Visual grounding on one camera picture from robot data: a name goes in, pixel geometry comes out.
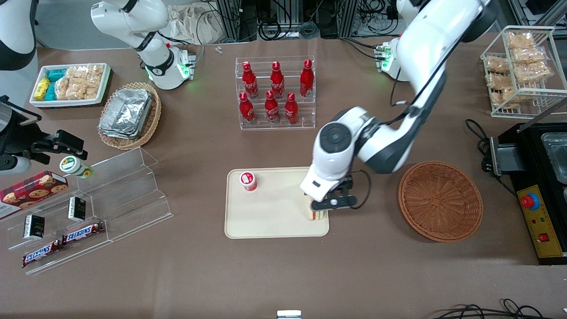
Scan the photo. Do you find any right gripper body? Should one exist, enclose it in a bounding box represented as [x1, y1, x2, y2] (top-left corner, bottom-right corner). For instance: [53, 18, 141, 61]
[0, 95, 49, 156]

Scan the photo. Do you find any beige plastic serving tray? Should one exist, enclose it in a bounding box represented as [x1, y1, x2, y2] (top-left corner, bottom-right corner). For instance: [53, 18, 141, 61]
[225, 167, 330, 239]

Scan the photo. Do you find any oval wicker basket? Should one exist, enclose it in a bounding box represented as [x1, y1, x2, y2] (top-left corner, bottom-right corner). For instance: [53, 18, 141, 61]
[97, 82, 162, 150]

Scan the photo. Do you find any empty round brown wicker basket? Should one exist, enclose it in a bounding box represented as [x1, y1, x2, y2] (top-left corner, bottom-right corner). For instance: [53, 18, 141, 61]
[398, 161, 484, 242]

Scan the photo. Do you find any small green-lidded cup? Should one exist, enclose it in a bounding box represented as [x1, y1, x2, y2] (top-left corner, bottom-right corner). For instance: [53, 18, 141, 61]
[60, 156, 93, 179]

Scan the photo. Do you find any red tartan cookie box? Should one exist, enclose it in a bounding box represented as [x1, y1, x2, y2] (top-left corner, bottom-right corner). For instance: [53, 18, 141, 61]
[0, 171, 69, 221]

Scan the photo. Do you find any small black carton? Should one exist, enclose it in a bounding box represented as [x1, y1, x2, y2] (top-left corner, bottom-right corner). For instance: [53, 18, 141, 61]
[23, 214, 45, 240]
[68, 197, 86, 222]

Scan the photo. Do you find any aluminium foil container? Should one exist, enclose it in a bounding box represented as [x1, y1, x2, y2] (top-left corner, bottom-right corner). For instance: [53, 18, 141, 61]
[98, 88, 153, 140]

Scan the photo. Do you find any white rectangular snack bin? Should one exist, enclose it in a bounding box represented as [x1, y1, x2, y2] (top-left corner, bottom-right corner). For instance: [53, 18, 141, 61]
[30, 63, 111, 108]

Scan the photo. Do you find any small red-lidded cup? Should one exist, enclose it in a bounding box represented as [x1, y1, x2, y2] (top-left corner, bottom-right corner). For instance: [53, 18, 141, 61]
[240, 171, 258, 192]

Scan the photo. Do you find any clear acrylic stepped shelf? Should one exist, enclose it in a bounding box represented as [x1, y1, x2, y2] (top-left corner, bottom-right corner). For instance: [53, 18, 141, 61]
[0, 147, 174, 276]

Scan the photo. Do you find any red cola bottle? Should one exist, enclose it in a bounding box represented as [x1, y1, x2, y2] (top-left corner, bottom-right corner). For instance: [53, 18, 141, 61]
[284, 92, 299, 124]
[265, 90, 280, 124]
[270, 61, 285, 99]
[241, 61, 259, 99]
[239, 92, 255, 124]
[300, 59, 314, 98]

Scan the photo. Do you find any clear acrylic bottle rack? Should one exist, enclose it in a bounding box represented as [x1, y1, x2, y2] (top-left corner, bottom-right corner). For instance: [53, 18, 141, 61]
[235, 55, 316, 130]

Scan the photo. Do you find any Snickers chocolate bar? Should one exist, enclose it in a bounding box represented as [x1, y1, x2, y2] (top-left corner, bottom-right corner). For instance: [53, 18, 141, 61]
[62, 222, 105, 245]
[22, 240, 63, 268]

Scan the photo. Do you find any beige cloth bag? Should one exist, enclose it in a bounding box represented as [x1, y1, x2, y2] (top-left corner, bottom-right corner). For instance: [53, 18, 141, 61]
[168, 4, 222, 45]

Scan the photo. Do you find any bagged fried snack pack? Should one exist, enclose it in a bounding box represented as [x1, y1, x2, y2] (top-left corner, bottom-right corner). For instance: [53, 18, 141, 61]
[506, 32, 535, 49]
[485, 55, 510, 74]
[512, 47, 545, 65]
[514, 62, 552, 83]
[486, 73, 511, 90]

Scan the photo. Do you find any black countertop appliance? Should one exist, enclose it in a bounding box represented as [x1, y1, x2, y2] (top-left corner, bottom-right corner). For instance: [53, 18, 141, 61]
[496, 122, 567, 265]

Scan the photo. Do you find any yellow emergency stop box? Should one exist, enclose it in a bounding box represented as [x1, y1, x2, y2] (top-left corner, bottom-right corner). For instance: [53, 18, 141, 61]
[517, 185, 565, 258]

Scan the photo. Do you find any grey metal rod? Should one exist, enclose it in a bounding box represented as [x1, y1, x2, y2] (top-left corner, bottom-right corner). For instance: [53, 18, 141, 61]
[516, 100, 567, 133]

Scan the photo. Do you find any clear glass appliance pan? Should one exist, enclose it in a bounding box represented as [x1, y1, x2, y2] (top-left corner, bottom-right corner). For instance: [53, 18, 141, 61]
[541, 132, 567, 184]

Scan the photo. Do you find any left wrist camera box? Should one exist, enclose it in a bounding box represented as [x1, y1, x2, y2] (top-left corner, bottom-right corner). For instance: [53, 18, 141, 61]
[310, 175, 357, 211]

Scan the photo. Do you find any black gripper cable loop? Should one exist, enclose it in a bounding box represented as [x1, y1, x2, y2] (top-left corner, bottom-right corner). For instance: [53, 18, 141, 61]
[350, 170, 372, 209]

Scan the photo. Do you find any black appliance power cable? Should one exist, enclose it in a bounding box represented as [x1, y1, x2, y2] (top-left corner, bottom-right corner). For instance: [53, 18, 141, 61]
[465, 119, 517, 195]

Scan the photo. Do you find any grey metal side bracket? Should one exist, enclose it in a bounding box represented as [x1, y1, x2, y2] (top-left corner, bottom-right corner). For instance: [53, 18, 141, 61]
[490, 135, 527, 176]

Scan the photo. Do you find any black floor cable bundle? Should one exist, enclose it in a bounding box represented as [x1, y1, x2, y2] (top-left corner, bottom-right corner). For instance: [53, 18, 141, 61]
[432, 299, 567, 319]

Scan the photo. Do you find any white wire rack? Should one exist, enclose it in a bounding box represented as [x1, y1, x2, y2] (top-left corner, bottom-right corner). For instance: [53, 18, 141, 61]
[481, 26, 567, 118]

